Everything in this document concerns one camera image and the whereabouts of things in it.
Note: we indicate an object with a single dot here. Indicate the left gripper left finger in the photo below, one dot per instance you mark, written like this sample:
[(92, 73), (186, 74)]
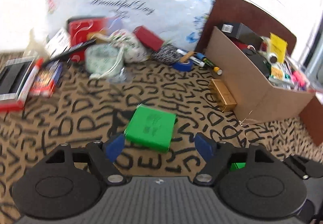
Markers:
[(102, 156)]

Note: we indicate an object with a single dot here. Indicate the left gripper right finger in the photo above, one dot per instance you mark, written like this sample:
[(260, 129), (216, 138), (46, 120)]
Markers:
[(216, 154)]

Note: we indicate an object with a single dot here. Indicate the green box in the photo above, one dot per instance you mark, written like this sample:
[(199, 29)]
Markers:
[(151, 128), (237, 165)]

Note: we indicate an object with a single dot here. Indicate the patterned tape roll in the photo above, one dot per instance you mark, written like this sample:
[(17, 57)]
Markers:
[(103, 60)]

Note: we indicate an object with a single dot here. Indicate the floral drawstring pouch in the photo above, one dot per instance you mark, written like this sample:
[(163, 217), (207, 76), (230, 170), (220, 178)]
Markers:
[(128, 44)]

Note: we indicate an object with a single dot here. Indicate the letter pattern table mat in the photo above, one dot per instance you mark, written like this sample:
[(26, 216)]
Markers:
[(83, 110)]

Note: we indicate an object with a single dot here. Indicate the gold rectangular box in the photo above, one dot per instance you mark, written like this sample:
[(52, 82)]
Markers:
[(225, 100)]

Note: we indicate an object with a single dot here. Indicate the clear adhesive hook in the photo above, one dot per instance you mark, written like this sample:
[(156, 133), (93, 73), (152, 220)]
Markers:
[(124, 76)]

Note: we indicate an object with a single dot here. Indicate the brown cardboard storage box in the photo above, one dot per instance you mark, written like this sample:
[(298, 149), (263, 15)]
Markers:
[(257, 99)]

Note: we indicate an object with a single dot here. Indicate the playing card pack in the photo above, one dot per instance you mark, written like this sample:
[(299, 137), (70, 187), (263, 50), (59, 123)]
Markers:
[(46, 80)]

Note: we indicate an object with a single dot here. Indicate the blue tape roll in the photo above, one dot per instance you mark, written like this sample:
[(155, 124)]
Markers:
[(183, 66)]

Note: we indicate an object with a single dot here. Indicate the blue cap marker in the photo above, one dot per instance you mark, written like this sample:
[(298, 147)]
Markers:
[(193, 58)]

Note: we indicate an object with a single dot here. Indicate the wooden clothespin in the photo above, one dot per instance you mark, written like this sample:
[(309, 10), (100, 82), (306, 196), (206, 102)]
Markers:
[(186, 57)]

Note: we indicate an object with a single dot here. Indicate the red white marker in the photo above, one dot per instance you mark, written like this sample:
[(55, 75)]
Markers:
[(29, 82)]

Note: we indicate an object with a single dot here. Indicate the black marker pen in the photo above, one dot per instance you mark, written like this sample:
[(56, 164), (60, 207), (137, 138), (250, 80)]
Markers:
[(66, 54)]

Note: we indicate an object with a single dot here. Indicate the black white speckled scrubber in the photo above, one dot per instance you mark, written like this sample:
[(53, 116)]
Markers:
[(167, 54)]

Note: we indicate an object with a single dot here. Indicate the white barcode card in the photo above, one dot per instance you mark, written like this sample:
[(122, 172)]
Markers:
[(59, 43)]

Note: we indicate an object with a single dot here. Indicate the red base open case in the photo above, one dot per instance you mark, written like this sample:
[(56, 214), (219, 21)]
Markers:
[(13, 77)]

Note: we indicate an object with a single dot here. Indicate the yellow packet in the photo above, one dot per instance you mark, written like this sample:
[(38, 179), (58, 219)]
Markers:
[(278, 47)]

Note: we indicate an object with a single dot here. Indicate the clear plastic funnel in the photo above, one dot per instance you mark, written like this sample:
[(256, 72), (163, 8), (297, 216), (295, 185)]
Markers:
[(35, 48)]

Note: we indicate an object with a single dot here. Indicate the dark red small box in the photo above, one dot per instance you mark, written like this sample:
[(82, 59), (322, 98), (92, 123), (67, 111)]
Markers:
[(148, 38)]

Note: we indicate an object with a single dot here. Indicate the black box in bin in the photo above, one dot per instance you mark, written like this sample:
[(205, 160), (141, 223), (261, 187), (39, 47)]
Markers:
[(241, 32)]

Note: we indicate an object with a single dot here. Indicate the red white gift box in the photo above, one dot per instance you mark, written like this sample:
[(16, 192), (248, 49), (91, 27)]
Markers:
[(81, 29)]

